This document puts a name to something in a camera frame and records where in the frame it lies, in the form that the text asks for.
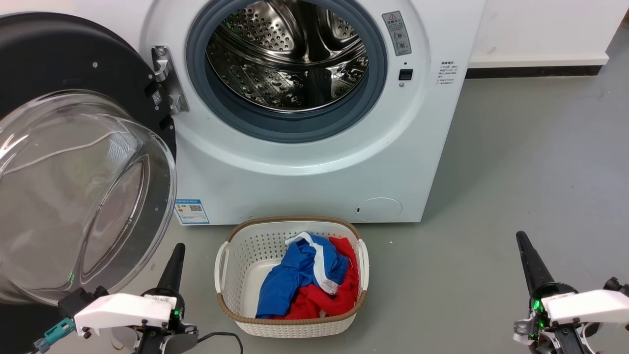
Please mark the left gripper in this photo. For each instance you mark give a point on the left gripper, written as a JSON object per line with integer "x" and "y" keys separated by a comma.
{"x": 167, "y": 341}

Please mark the grey warning sticker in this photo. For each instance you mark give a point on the grey warning sticker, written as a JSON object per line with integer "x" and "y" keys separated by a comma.
{"x": 397, "y": 33}

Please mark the round black glass washer door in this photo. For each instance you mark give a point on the round black glass washer door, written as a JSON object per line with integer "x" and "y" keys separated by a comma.
{"x": 73, "y": 59}

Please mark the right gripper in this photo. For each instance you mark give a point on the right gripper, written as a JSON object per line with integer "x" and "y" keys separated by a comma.
{"x": 538, "y": 309}

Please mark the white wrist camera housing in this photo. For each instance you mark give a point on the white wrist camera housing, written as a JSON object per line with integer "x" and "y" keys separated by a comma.
{"x": 123, "y": 309}
{"x": 585, "y": 305}

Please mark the round drain filter cover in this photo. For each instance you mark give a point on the round drain filter cover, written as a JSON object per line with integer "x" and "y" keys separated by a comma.
{"x": 378, "y": 209}

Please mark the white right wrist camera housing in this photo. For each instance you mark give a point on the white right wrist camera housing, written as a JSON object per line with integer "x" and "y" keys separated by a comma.
{"x": 585, "y": 305}

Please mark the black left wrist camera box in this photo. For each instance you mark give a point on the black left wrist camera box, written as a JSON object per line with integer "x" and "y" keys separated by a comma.
{"x": 78, "y": 300}

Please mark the white front-load washing machine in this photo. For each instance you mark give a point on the white front-load washing machine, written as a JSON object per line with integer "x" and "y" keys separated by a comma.
{"x": 295, "y": 196}

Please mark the red garment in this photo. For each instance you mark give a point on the red garment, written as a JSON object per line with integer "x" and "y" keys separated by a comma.
{"x": 339, "y": 295}

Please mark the black door lock latch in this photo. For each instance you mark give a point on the black door lock latch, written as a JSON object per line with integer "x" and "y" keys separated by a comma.
{"x": 405, "y": 74}

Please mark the small printed text sticker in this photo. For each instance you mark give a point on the small printed text sticker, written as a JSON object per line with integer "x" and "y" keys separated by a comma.
{"x": 447, "y": 73}

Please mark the blue garment with white trim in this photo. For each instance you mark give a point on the blue garment with white trim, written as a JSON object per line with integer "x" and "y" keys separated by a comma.
{"x": 285, "y": 290}

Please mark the blue energy label sticker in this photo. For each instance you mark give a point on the blue energy label sticker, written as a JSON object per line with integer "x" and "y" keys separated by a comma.
{"x": 191, "y": 211}

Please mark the grey metal door hinge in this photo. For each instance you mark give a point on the grey metal door hinge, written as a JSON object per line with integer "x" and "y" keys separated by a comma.
{"x": 162, "y": 64}

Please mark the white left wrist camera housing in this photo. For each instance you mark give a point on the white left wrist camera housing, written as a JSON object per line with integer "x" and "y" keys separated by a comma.
{"x": 123, "y": 309}

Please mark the white perforated laundry basket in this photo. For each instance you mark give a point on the white perforated laundry basket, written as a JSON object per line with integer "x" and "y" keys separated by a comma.
{"x": 241, "y": 255}

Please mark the perforated steel washer drum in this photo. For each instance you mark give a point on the perforated steel washer drum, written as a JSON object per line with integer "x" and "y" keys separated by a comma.
{"x": 255, "y": 73}

